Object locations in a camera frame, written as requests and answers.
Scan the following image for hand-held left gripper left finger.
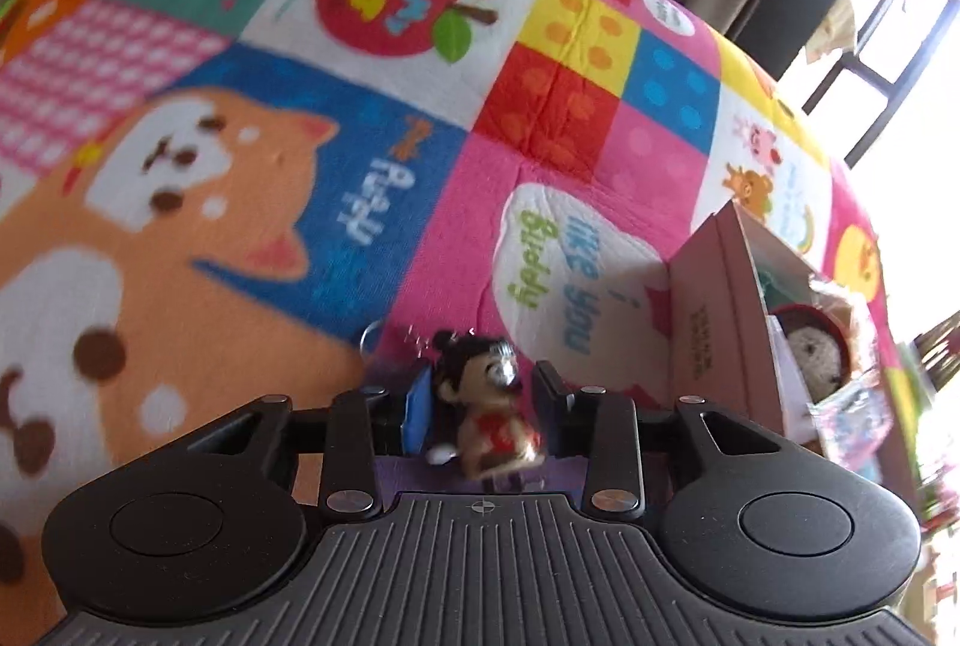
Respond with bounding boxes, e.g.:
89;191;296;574
184;370;437;518

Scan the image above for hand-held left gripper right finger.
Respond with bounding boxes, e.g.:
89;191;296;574
529;361;797;516

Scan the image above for small doll keychain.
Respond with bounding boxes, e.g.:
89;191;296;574
358;319;547;494

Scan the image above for brown cardboard box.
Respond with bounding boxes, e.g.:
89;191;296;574
666;199;925;528

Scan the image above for colourful printed blanket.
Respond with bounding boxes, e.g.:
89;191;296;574
0;0;902;646

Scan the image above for clear wrapped packet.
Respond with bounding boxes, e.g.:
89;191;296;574
811;382;895;468

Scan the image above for black window frame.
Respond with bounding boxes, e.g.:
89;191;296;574
801;0;960;169

